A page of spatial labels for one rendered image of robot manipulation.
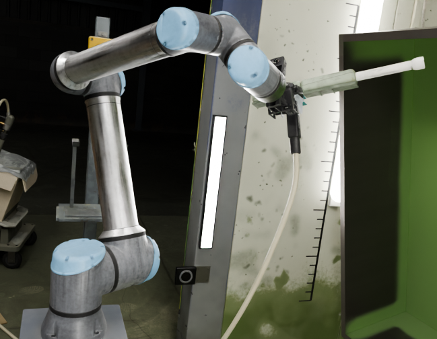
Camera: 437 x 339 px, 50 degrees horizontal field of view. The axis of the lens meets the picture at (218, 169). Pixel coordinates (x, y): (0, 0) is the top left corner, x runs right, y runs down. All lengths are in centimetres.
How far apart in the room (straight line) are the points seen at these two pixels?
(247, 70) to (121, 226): 68
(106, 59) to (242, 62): 38
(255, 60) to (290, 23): 116
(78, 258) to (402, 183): 129
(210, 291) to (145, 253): 88
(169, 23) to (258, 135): 121
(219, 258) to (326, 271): 62
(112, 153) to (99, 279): 39
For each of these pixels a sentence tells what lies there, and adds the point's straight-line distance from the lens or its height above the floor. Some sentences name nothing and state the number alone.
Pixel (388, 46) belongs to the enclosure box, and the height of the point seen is 162.
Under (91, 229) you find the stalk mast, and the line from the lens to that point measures 235.
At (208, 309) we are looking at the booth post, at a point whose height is 33.
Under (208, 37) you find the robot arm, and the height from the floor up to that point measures 153.
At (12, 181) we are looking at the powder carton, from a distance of 337.
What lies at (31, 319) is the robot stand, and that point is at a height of 64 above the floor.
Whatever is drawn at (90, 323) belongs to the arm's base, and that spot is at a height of 70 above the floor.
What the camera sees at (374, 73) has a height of 150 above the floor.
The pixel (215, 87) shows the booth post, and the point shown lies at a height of 139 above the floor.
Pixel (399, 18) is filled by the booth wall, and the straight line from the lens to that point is 257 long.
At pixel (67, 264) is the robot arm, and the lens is 141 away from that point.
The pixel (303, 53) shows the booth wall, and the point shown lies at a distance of 228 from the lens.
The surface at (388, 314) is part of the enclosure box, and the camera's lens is 225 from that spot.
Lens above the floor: 144
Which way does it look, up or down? 11 degrees down
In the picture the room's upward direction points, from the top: 7 degrees clockwise
